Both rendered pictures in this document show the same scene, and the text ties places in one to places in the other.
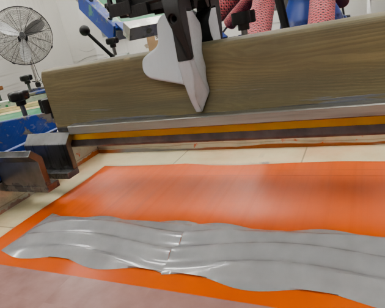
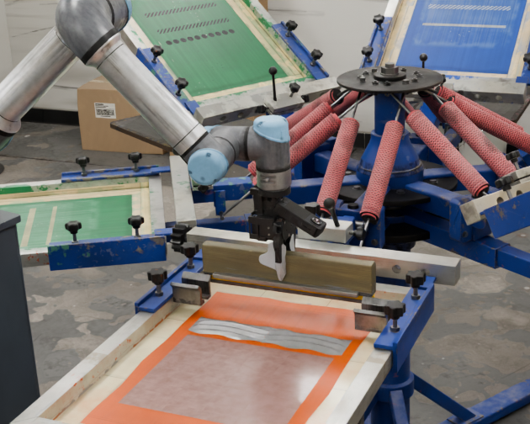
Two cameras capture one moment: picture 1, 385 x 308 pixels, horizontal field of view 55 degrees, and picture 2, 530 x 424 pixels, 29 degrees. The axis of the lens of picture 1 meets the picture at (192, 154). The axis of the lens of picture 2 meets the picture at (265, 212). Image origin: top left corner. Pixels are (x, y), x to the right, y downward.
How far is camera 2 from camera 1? 1.95 m
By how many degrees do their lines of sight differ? 3
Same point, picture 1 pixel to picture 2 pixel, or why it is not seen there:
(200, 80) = (283, 270)
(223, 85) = (292, 272)
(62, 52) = not seen: outside the picture
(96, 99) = (230, 263)
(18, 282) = (206, 341)
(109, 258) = (241, 336)
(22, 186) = (186, 300)
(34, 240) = (203, 327)
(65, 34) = not seen: outside the picture
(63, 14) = not seen: outside the picture
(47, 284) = (219, 342)
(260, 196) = (302, 320)
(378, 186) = (349, 322)
